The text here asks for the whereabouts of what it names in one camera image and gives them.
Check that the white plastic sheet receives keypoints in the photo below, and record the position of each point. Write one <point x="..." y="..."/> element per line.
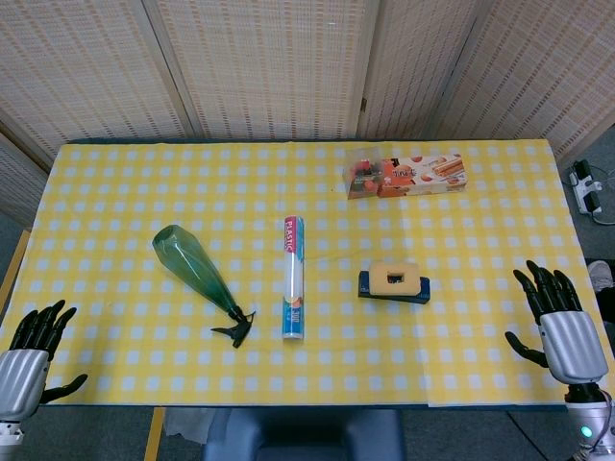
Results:
<point x="185" y="427"/>

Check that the grey shoe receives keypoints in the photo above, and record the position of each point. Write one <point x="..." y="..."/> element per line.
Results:
<point x="601" y="274"/>

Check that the woven folding screen panel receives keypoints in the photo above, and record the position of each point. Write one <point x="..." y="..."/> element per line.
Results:
<point x="81" y="72"/>
<point x="543" y="72"/>
<point x="274" y="67"/>
<point x="413" y="67"/>

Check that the white power strip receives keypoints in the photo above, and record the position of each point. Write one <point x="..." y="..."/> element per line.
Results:
<point x="583" y="189"/>

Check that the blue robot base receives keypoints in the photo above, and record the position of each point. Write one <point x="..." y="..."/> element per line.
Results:
<point x="302" y="434"/>

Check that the clear plastic snack box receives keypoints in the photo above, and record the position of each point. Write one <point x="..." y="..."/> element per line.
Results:
<point x="362" y="175"/>

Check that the green spray bottle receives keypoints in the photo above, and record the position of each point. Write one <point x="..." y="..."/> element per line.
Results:
<point x="197" y="271"/>

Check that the yellow sponge with hole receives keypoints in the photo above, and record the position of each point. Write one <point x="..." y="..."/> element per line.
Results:
<point x="379" y="276"/>

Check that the plastic wrap roll box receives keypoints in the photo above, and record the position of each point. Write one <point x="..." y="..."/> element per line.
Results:
<point x="294" y="288"/>

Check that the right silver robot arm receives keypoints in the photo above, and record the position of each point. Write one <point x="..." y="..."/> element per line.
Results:
<point x="591" y="422"/>

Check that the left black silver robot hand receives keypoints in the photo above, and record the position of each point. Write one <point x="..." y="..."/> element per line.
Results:
<point x="21" y="374"/>

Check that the yellow blue sponge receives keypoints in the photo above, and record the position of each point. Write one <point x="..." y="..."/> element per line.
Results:
<point x="413" y="295"/>

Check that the orange snack box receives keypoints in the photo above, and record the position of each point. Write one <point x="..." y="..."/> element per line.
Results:
<point x="423" y="175"/>

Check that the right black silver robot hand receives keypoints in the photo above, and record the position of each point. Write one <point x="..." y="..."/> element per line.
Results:
<point x="572" y="346"/>

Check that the yellow checked tablecloth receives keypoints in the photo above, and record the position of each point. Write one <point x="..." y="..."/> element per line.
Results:
<point x="307" y="370"/>

